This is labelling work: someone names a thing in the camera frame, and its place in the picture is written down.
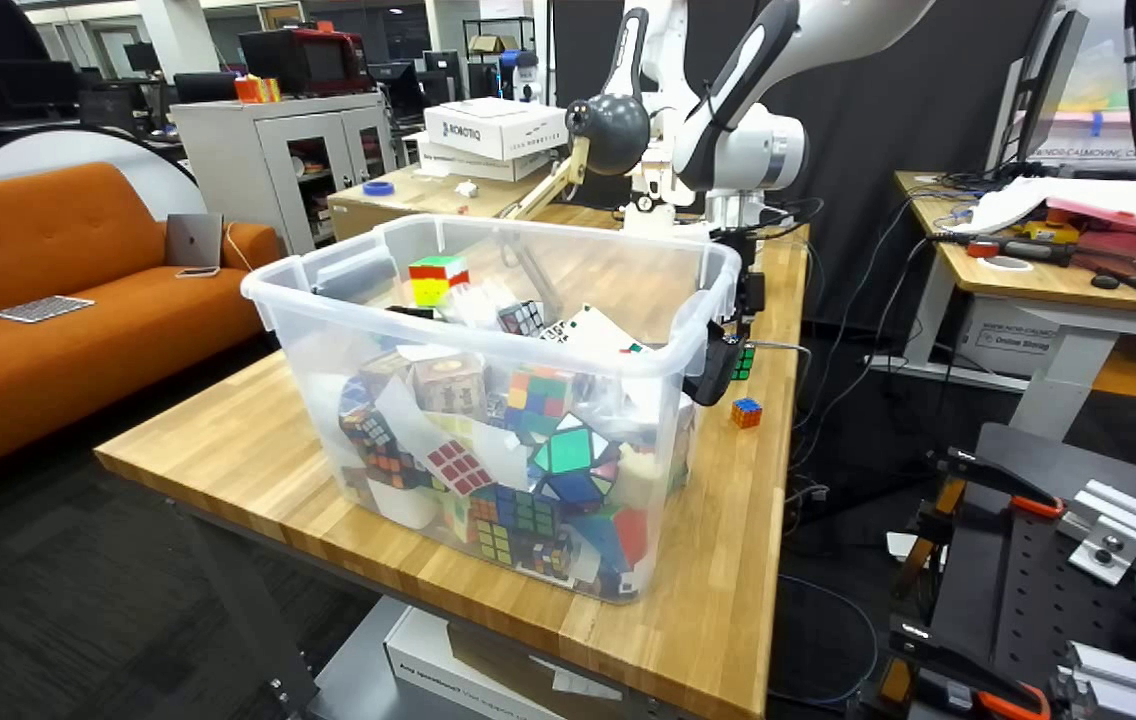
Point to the blue disc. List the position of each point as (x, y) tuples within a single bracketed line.
[(377, 189)]

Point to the black grey cube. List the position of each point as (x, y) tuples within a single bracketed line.
[(526, 316)]

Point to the silver laptop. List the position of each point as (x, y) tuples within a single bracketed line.
[(192, 242)]

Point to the mini blue orange cube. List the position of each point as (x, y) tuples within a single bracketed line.
[(747, 412)]

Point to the black computer monitor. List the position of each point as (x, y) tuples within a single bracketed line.
[(1043, 83)]

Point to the aluminium extrusion bracket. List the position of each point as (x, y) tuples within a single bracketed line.
[(1114, 525)]

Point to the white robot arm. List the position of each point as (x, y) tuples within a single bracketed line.
[(754, 144)]

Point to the orange sofa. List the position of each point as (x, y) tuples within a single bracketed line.
[(62, 347)]

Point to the white cardboard box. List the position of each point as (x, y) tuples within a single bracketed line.
[(492, 125)]

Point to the green white megaminx puzzle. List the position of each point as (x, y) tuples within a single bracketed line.
[(569, 455)]

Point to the white flat box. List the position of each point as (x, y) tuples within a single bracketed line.
[(462, 163)]

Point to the multicolour tag-sticker Rubik's cube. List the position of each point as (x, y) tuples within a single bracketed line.
[(741, 362)]

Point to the wooden desk white frame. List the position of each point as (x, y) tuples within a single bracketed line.
[(1060, 285)]

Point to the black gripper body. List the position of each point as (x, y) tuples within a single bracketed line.
[(741, 248)]

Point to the red book stack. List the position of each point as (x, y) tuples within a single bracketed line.
[(1121, 248)]

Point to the clear plastic storage bin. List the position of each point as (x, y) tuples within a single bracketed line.
[(313, 385)]

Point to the white round panel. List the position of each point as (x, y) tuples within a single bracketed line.
[(130, 154)]

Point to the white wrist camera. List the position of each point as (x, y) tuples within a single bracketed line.
[(741, 210)]

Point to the grey flat paper pad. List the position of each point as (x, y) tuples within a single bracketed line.
[(47, 310)]

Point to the white low cabinet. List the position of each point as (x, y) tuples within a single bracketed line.
[(249, 144)]

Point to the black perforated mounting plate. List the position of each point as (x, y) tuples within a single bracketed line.
[(1008, 602)]

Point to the white paper sheets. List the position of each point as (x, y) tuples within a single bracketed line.
[(1002, 207)]

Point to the orange small item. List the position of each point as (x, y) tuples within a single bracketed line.
[(255, 90)]

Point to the wooden side table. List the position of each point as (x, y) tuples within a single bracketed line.
[(420, 196)]

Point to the red white Rubik's cube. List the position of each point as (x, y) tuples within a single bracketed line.
[(457, 466)]

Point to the black red machine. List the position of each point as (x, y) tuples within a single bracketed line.
[(309, 59)]

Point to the beige cube puzzle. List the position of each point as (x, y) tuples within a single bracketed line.
[(450, 381)]

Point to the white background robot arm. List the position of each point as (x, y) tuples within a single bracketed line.
[(664, 66)]

